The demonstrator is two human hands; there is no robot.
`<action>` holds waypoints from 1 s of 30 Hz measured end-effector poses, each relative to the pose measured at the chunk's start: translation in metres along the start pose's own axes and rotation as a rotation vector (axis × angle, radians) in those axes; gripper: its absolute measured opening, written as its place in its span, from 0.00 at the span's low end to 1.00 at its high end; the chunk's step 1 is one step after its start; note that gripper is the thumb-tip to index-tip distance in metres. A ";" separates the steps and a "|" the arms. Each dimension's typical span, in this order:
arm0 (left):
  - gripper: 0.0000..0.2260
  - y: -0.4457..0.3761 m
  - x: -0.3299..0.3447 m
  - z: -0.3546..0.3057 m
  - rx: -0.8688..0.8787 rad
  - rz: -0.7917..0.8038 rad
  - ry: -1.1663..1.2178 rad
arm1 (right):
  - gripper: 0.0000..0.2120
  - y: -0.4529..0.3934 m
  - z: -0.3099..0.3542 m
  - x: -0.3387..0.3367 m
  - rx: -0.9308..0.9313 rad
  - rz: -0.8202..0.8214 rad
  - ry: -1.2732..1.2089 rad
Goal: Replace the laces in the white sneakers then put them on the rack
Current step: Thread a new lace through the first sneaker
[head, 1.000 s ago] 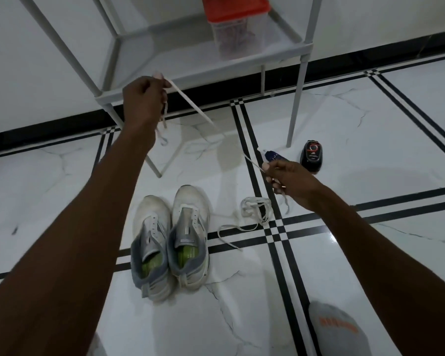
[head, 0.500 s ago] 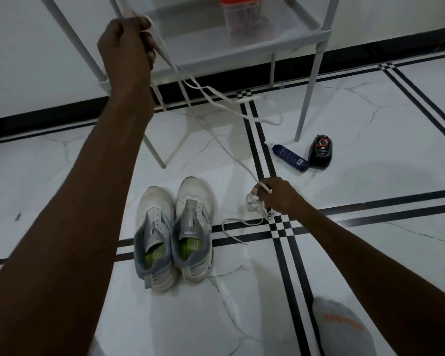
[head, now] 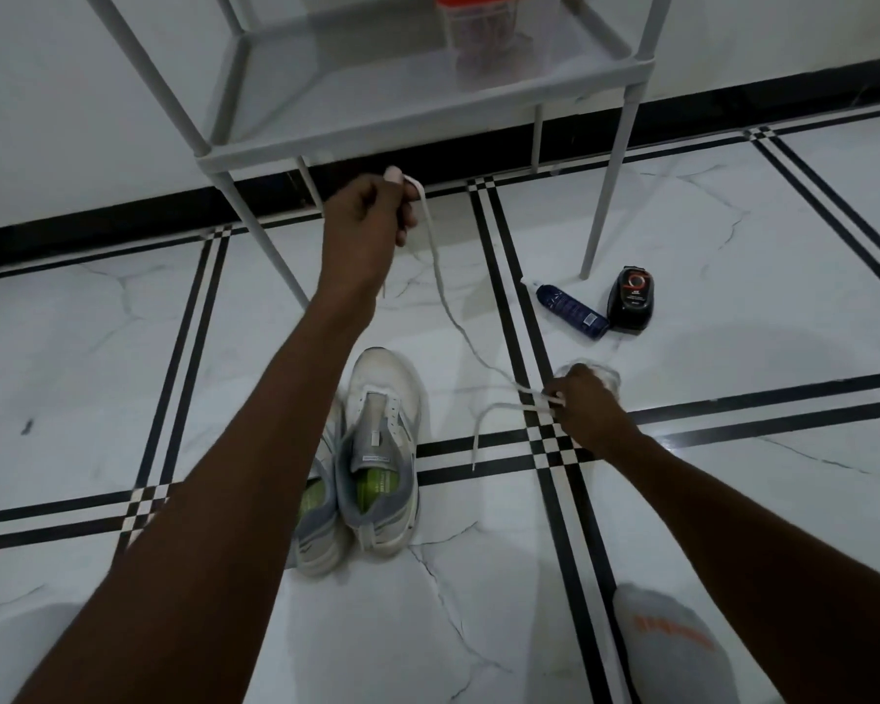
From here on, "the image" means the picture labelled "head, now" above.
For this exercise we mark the person's right hand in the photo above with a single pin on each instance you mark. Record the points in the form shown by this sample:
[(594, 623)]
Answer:
[(590, 414)]

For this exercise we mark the person's left hand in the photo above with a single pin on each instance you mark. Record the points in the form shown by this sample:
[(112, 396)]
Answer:
[(363, 234)]

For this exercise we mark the white shoelace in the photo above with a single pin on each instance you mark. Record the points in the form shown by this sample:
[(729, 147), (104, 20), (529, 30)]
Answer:
[(605, 373), (513, 407)]

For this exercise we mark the white sneaker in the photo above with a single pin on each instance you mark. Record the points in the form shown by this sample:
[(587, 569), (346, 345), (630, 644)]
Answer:
[(323, 542), (389, 373)]

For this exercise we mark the clear box with red lid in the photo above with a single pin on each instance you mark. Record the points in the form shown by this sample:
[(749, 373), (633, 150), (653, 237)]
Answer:
[(491, 36)]

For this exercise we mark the person's right forearm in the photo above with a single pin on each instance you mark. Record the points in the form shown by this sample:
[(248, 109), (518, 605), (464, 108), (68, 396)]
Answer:
[(763, 564)]

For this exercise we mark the person's left forearm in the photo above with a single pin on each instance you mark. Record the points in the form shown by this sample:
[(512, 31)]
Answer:
[(205, 520)]

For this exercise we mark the grey metal shelf rack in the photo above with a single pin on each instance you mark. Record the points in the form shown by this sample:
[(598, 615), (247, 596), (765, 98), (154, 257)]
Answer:
[(411, 131)]

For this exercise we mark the black shoe polish container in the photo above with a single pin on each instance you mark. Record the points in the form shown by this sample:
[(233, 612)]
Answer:
[(631, 300)]

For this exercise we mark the dark blue spray bottle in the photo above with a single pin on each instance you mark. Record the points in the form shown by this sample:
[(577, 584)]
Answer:
[(568, 311)]

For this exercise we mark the white sock with orange print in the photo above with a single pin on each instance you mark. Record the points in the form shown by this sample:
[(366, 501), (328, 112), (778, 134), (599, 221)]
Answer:
[(671, 645)]

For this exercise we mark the white shorts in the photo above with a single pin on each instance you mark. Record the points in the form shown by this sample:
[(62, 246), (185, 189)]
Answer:
[(15, 667)]

